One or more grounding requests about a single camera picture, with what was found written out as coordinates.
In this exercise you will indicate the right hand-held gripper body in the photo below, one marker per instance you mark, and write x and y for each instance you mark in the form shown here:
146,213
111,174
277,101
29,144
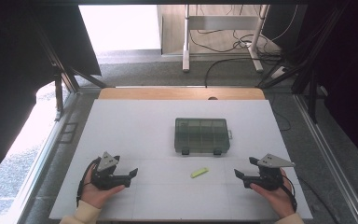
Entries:
272,161

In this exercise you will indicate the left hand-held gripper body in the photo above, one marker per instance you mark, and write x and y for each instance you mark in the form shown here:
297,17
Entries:
107,162

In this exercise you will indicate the small yellow-green bar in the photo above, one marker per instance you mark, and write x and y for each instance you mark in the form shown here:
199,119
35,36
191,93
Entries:
199,172

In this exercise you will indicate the translucent grey-green compartment box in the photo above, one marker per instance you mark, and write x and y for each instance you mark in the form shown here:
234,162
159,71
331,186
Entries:
202,135

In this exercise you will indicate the person's left hand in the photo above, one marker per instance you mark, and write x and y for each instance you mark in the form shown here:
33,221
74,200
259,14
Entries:
98,196

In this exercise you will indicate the person's right hand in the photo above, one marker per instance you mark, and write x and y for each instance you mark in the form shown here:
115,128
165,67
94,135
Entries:
278,200

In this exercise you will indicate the white foam board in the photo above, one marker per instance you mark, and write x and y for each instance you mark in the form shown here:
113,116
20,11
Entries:
143,140

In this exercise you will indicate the dark round table grommet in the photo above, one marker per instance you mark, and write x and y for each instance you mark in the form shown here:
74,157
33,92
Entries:
213,98

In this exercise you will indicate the black metal stand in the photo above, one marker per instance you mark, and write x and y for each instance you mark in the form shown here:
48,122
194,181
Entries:
312,93
59,93

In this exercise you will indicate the white power strip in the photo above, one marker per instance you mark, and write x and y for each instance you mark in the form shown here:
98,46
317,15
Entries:
278,72

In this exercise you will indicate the black curtain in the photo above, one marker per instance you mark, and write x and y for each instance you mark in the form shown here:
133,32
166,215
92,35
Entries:
354,77
6,77

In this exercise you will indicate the black cabinet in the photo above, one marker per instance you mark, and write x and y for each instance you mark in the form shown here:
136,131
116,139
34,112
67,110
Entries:
273,18

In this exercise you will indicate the aluminium frame rail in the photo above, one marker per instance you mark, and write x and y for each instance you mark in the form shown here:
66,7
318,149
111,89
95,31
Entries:
329,161
43,155

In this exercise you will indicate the white metal desk frame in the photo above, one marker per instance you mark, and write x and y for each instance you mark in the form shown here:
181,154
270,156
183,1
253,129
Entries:
185,46

